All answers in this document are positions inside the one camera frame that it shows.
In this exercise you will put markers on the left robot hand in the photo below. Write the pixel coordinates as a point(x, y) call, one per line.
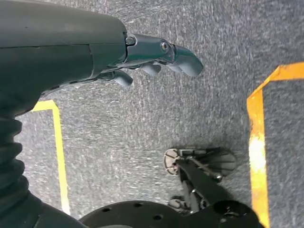
point(59, 47)

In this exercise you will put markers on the yellow floor tape outline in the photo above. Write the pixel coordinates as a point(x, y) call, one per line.
point(256, 141)
point(59, 151)

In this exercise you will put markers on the black perforated robot disc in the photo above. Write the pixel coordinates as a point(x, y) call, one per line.
point(142, 217)

